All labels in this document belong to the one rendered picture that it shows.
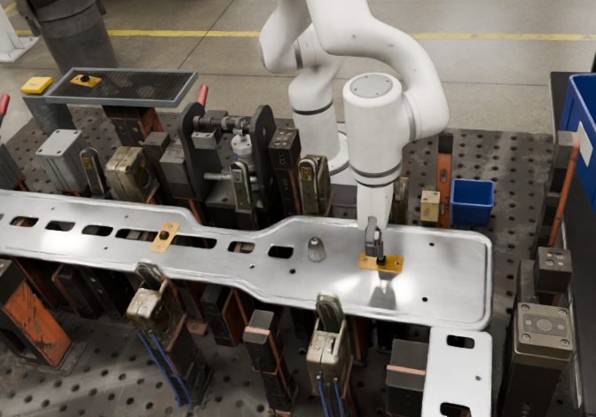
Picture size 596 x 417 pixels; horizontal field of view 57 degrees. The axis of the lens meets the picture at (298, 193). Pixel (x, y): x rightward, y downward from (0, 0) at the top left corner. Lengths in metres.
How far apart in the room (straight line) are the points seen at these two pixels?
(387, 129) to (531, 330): 0.38
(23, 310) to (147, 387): 0.32
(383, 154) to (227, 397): 0.71
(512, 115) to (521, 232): 1.65
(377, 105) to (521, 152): 1.07
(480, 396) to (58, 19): 3.41
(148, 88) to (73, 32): 2.52
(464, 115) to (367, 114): 2.36
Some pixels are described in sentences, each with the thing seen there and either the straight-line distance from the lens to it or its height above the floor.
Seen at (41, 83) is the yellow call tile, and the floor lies 1.16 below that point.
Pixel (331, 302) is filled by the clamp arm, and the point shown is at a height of 1.11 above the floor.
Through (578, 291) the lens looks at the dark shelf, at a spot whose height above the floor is 1.03.
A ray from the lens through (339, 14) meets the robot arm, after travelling 0.84.
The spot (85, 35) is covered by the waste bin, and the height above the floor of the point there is 0.36.
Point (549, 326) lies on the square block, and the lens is 0.94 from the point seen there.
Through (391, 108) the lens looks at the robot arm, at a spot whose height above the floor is 1.38.
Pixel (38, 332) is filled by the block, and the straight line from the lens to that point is 1.42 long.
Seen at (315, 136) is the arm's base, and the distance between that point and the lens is 1.53.
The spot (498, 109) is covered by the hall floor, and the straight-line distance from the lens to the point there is 3.18.
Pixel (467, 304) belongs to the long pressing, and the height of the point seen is 1.00.
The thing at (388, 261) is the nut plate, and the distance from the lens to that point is 1.07.
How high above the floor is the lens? 1.83
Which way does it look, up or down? 43 degrees down
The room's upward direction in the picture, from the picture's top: 11 degrees counter-clockwise
